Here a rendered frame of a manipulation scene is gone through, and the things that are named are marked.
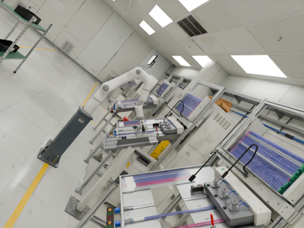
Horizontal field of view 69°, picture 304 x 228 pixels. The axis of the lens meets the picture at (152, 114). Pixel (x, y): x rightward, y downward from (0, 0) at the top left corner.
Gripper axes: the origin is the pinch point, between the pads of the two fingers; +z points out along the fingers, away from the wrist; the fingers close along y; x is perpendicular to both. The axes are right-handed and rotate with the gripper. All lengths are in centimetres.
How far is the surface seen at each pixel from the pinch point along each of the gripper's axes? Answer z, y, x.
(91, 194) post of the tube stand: 32, -53, 66
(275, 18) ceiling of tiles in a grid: -97, 11, -186
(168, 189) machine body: 72, -21, -14
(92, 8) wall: -309, 860, 53
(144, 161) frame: 36.3, -6.0, 7.5
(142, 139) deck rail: 1.3, -21.0, 4.6
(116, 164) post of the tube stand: 7, -53, 36
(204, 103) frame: -23, -23, -70
